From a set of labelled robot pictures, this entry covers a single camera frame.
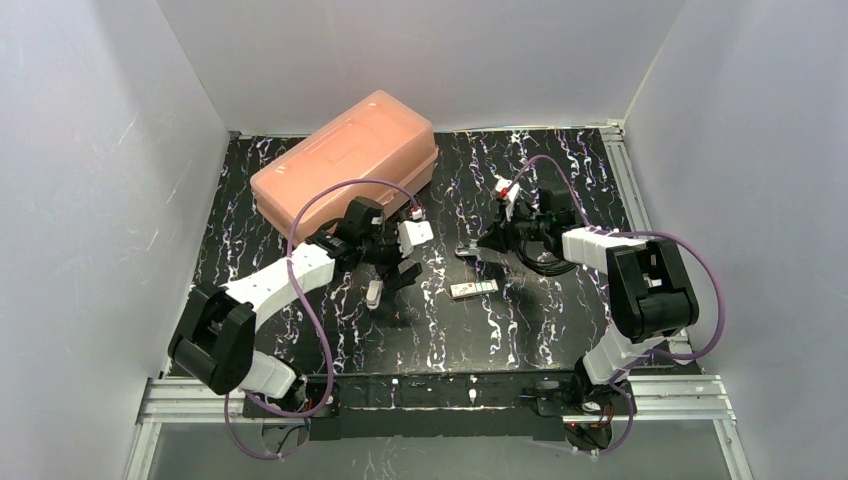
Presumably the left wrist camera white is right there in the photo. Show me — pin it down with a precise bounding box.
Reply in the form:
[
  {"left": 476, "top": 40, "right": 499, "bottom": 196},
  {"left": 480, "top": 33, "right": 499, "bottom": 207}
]
[{"left": 397, "top": 206, "right": 434, "bottom": 258}]

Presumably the pink translucent plastic box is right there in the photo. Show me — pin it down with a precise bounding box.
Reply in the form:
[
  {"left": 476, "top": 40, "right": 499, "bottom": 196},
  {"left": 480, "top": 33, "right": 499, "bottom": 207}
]
[{"left": 250, "top": 90, "right": 439, "bottom": 242}]

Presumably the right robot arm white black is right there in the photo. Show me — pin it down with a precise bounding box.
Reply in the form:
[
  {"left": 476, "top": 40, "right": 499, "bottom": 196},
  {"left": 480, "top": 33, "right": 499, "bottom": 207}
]
[{"left": 478, "top": 180, "right": 699, "bottom": 408}]

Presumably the staple tray with staples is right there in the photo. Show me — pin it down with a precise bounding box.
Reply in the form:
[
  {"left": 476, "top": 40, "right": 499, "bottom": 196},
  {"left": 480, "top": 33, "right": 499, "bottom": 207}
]
[{"left": 449, "top": 280, "right": 499, "bottom": 301}]

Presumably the small white stapler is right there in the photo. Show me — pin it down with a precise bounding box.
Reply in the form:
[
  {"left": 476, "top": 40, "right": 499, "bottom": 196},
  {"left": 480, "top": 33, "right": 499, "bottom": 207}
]
[{"left": 364, "top": 279, "right": 384, "bottom": 311}]

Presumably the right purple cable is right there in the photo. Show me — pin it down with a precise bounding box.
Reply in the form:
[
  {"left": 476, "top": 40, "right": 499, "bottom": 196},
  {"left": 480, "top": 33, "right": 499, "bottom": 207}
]
[{"left": 511, "top": 154, "right": 727, "bottom": 456}]

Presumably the coiled black cable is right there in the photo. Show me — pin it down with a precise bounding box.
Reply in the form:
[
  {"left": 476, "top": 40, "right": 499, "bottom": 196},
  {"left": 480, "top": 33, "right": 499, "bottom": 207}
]
[{"left": 516, "top": 238, "right": 581, "bottom": 278}]

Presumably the aluminium front rail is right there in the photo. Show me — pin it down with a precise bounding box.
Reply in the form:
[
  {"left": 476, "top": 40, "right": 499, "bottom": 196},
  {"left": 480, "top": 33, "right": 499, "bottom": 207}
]
[{"left": 137, "top": 372, "right": 736, "bottom": 423}]

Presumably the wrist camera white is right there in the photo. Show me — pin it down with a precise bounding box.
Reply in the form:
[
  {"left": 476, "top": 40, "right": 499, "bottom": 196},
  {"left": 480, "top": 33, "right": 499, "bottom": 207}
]
[
  {"left": 493, "top": 177, "right": 521, "bottom": 222},
  {"left": 397, "top": 206, "right": 434, "bottom": 258}
]

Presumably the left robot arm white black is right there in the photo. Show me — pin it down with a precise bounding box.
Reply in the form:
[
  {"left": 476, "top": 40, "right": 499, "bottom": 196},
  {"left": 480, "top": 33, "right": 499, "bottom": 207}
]
[{"left": 167, "top": 197, "right": 433, "bottom": 399}]

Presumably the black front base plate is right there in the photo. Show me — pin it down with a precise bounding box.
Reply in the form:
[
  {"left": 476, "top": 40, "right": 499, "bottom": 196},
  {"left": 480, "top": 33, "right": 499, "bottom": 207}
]
[{"left": 241, "top": 370, "right": 637, "bottom": 442}]

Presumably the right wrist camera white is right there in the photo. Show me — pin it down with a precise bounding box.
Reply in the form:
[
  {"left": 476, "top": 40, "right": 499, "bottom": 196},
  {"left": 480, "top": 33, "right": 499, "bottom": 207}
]
[{"left": 493, "top": 177, "right": 521, "bottom": 222}]

